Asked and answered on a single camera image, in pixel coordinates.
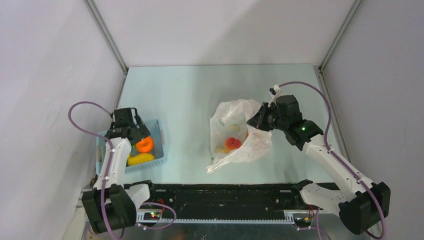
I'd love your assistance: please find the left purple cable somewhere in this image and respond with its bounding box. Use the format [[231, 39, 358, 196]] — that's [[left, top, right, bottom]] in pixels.
[[68, 101, 125, 240]]

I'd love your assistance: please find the right aluminium frame post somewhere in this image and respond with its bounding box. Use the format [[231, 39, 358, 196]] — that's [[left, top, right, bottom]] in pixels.
[[318, 0, 364, 74]]

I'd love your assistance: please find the fake yellow mango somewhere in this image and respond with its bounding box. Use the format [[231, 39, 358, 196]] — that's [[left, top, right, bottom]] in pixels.
[[127, 153, 155, 167]]

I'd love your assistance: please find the fake peach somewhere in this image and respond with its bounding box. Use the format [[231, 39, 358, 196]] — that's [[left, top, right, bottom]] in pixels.
[[223, 137, 242, 153]]

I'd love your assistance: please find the light blue plastic basket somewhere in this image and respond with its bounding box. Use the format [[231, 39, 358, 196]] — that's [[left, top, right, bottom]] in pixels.
[[95, 119, 167, 175]]

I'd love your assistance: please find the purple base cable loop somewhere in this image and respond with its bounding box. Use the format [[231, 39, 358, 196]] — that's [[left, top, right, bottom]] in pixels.
[[137, 202, 178, 231]]

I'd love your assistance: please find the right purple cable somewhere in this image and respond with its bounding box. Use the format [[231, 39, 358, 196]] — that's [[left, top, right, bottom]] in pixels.
[[278, 81, 388, 240]]

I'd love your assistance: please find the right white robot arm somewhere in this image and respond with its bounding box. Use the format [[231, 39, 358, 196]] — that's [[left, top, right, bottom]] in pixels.
[[247, 95, 391, 235]]

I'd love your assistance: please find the aluminium frame post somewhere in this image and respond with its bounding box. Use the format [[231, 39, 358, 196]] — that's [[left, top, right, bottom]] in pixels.
[[83, 0, 129, 75], [318, 0, 364, 74]]

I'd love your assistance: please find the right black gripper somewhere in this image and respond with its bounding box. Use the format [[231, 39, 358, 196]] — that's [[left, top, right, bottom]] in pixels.
[[247, 102, 288, 132]]

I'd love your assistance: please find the white plastic bag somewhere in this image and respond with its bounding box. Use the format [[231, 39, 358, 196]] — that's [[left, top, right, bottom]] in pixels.
[[206, 99, 272, 173]]

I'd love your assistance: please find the fake orange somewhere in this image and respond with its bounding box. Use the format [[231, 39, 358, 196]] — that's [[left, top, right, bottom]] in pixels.
[[135, 136, 155, 153]]

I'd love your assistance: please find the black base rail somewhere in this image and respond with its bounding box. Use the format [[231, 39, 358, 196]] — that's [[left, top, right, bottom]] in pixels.
[[150, 183, 309, 222]]

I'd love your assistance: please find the left aluminium frame post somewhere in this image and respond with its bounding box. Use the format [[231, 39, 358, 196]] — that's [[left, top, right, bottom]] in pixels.
[[83, 0, 129, 75]]

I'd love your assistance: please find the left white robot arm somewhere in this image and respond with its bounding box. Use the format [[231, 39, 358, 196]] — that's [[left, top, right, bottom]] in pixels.
[[81, 107, 158, 234]]

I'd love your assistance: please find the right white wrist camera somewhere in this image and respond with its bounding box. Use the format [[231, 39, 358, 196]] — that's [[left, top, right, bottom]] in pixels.
[[268, 84, 283, 107]]

